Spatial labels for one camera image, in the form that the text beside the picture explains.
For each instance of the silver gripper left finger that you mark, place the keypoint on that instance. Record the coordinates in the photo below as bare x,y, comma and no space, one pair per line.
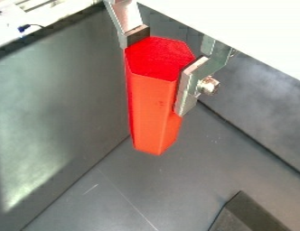
125,15

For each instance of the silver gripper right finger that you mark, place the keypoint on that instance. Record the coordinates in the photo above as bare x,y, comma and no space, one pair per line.
197,79

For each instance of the red hexagonal prism block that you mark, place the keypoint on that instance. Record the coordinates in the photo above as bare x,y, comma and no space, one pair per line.
153,64

